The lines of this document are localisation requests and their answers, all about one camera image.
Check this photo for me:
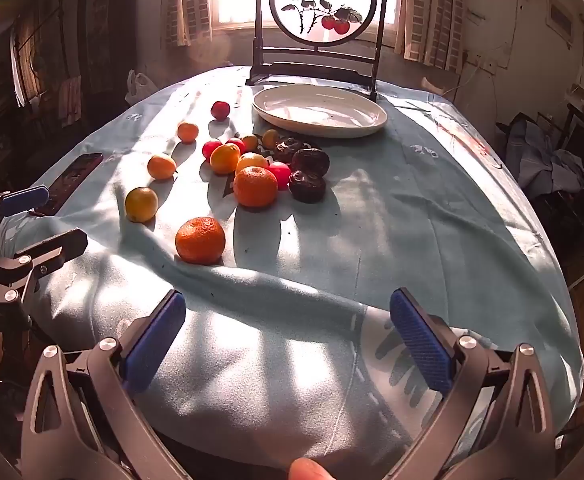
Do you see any large orange tangerine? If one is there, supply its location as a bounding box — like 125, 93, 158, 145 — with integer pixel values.
175, 216, 227, 266
233, 165, 279, 209

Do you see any dark framed wall picture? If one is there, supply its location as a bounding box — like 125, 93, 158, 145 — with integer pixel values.
83, 0, 113, 51

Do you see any dark flat bar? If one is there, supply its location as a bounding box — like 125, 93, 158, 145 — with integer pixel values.
32, 152, 104, 216

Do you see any person's right hand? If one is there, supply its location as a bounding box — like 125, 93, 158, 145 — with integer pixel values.
288, 457, 338, 480

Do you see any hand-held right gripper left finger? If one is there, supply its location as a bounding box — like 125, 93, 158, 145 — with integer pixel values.
19, 288, 194, 480

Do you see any hanging cloth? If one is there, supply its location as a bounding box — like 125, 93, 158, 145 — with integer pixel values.
59, 76, 83, 116

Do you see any dark wall hanging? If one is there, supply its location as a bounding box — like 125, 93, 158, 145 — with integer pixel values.
11, 12, 49, 108

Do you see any white plastic bag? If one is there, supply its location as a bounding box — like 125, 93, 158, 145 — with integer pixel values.
124, 69, 157, 107

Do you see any pile of clothes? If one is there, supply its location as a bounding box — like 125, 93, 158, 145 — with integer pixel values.
502, 115, 584, 201

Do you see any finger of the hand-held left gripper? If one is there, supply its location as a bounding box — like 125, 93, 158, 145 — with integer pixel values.
0, 185, 51, 241
0, 228, 89, 311

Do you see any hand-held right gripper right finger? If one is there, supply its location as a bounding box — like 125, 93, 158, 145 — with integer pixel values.
389, 287, 558, 480

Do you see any white oval plate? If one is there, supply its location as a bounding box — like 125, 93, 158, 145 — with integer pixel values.
251, 84, 389, 140

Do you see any white wall box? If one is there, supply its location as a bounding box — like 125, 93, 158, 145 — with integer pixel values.
546, 0, 575, 51

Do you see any dark brown water chestnut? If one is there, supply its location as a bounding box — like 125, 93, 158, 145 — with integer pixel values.
291, 147, 331, 176
272, 137, 303, 163
288, 170, 328, 204

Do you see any round painted screen on stand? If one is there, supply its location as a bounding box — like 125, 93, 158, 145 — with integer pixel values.
246, 0, 393, 103

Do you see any checked beige curtain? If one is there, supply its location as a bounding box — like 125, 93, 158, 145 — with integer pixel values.
394, 0, 465, 73
164, 0, 213, 46

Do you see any light blue printed tablecloth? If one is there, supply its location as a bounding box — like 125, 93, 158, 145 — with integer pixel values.
0, 65, 584, 480

